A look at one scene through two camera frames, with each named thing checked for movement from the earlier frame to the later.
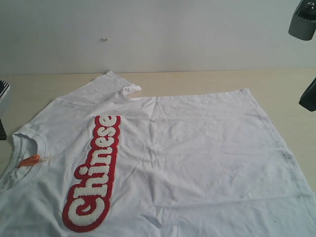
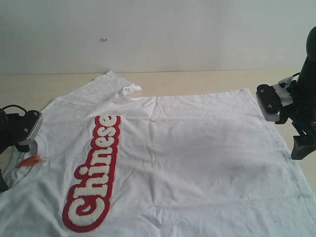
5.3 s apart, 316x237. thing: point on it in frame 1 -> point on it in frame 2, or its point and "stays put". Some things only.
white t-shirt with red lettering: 95,162 stays put
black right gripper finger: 308,99 -> 302,114
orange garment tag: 30,160 stays put
